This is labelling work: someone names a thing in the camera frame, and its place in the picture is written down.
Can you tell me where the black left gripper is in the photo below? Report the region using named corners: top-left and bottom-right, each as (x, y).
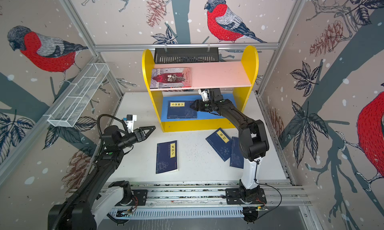
top-left (117, 126), bottom-right (155, 150)

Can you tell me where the navy book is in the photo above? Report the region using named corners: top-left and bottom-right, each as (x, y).
top-left (156, 140), bottom-right (179, 174)
top-left (167, 101), bottom-right (198, 119)
top-left (230, 137), bottom-right (244, 169)
top-left (206, 128), bottom-right (232, 161)

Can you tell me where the red illustrated book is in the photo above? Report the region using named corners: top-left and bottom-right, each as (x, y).
top-left (150, 67), bottom-right (192, 89)

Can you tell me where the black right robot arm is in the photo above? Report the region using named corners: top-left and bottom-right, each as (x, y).
top-left (191, 88), bottom-right (270, 204)

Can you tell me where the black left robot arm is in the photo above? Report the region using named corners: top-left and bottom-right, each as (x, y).
top-left (48, 114), bottom-right (156, 230)

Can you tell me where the yellow shelf with coloured boards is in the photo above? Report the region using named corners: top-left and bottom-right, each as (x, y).
top-left (142, 46), bottom-right (260, 132)

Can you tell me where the black perforated tray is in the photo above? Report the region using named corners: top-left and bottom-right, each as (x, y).
top-left (154, 48), bottom-right (219, 64)

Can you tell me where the aluminium top crossbar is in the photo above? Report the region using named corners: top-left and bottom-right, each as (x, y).
top-left (94, 43), bottom-right (280, 52)

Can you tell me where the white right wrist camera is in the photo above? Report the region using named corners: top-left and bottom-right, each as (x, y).
top-left (198, 89), bottom-right (209, 102)

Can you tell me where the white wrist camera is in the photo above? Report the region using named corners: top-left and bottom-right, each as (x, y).
top-left (123, 114), bottom-right (137, 133)
top-left (198, 89), bottom-right (209, 102)

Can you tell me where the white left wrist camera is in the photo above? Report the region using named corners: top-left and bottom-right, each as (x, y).
top-left (123, 114), bottom-right (137, 133)

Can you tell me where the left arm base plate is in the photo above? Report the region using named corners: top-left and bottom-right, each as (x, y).
top-left (119, 190), bottom-right (148, 207)

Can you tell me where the white wire mesh basket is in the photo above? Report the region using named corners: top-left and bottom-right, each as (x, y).
top-left (43, 63), bottom-right (110, 127)

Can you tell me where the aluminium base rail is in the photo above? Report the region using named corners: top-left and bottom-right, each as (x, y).
top-left (100, 183), bottom-right (311, 222)

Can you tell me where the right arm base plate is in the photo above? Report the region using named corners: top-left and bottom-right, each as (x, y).
top-left (225, 187), bottom-right (267, 205)

